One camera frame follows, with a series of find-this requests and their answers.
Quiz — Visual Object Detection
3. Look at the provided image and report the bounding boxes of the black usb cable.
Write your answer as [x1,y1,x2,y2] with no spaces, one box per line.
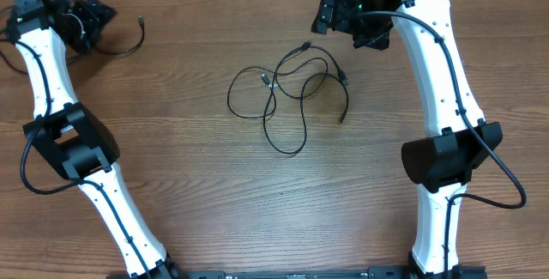
[262,41,350,156]
[0,3,146,76]
[226,65,280,120]

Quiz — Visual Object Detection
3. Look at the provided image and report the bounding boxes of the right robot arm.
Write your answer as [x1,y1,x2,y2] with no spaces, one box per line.
[311,0,503,278]

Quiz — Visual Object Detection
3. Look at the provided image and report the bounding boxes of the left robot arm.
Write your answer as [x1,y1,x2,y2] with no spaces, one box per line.
[4,0,184,278]

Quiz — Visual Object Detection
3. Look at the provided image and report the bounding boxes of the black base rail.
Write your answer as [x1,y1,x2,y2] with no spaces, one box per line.
[106,264,488,279]

